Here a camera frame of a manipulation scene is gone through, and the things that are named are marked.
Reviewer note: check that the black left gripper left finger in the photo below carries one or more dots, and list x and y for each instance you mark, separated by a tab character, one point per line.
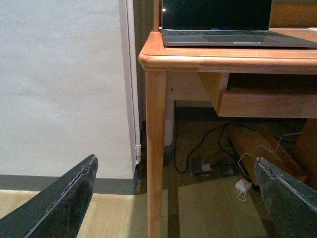
59	210

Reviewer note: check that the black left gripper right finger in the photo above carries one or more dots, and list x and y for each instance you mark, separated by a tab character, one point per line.
291	204

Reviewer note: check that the white power adapter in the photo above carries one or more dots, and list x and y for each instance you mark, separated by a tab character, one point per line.
243	186

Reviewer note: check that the wooden plank under desk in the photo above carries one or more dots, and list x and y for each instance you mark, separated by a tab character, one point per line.
250	145

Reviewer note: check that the grey power strip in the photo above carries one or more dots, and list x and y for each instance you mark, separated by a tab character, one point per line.
197	167

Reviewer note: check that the wooden keyboard drawer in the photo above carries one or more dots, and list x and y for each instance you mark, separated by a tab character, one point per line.
266	104

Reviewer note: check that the grey open laptop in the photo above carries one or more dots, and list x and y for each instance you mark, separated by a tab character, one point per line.
222	23

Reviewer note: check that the white conduit pipe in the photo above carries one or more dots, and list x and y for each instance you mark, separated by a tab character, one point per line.
134	82

